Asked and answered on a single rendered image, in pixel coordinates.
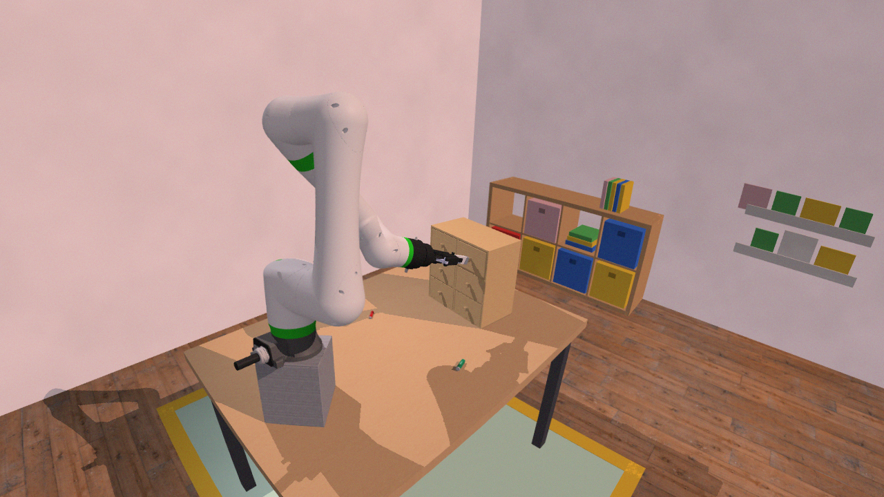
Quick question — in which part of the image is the small wooden chest of drawers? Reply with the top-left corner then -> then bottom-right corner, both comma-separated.
429,217 -> 521,329

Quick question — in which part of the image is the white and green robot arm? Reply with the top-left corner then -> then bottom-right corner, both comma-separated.
234,92 -> 426,371

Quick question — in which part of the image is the brown wooden drawer front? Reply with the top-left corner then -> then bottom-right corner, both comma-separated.
432,228 -> 457,255
454,290 -> 482,326
430,263 -> 456,286
457,240 -> 488,277
456,266 -> 485,303
430,275 -> 454,309

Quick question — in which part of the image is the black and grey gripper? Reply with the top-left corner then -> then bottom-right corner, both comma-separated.
422,243 -> 469,267

